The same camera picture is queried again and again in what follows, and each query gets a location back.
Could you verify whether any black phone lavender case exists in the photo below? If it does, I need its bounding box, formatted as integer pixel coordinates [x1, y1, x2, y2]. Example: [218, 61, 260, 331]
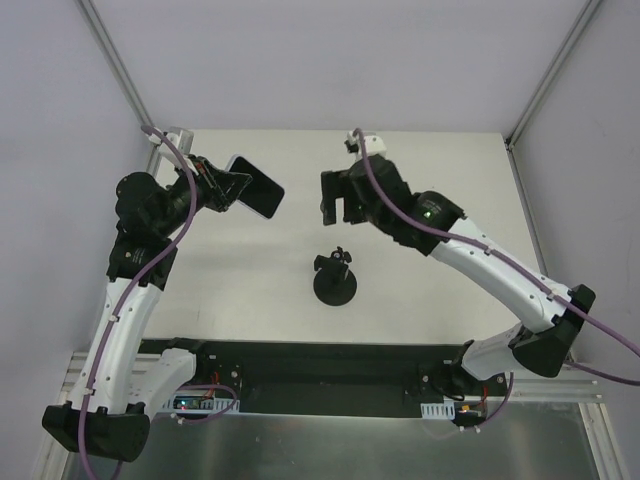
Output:
[227, 155, 285, 219]

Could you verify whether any black phone stand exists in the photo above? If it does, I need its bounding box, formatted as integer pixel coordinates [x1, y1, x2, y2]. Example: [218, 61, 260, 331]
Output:
[313, 246, 357, 307]

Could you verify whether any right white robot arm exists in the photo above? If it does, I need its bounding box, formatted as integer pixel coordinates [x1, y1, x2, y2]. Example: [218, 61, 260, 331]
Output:
[320, 155, 595, 395]

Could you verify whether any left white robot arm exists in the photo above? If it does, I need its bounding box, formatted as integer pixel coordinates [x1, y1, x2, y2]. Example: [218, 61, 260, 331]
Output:
[42, 156, 252, 462]

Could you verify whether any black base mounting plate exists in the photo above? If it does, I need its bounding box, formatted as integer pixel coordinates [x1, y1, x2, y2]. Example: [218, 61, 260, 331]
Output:
[142, 339, 509, 416]

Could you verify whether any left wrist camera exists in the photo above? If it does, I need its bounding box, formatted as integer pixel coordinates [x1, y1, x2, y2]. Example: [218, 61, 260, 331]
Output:
[147, 127, 194, 169]

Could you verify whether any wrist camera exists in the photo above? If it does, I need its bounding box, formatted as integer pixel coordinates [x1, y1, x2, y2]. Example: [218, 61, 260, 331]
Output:
[344, 131, 387, 159]
[147, 127, 194, 169]

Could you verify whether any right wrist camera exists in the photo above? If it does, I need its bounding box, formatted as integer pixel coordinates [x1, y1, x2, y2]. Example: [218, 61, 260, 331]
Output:
[344, 131, 387, 159]

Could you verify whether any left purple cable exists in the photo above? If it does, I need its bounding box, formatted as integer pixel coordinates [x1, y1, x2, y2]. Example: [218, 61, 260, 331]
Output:
[77, 124, 239, 480]

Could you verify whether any right aluminium frame post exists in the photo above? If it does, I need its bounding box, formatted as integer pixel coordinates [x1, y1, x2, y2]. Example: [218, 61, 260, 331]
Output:
[505, 0, 605, 151]

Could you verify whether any aluminium frame post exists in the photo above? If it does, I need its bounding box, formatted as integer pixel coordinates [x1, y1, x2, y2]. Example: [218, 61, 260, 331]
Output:
[74, 0, 169, 149]
[505, 0, 605, 151]

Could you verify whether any left aluminium frame post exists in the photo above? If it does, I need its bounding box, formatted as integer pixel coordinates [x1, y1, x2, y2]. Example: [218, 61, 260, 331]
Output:
[74, 0, 169, 149]

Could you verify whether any left white cable duct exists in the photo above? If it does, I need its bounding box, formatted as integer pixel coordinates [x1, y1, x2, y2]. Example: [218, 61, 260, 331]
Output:
[159, 393, 240, 415]

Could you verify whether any white cable duct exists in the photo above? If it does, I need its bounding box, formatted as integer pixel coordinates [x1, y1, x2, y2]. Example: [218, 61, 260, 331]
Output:
[420, 401, 456, 421]
[159, 393, 240, 415]

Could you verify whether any right white cable duct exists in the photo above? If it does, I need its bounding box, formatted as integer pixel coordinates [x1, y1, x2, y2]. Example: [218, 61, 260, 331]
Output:
[420, 401, 456, 421]

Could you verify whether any front aluminium rail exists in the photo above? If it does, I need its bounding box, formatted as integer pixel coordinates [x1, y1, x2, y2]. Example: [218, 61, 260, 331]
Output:
[61, 352, 605, 403]

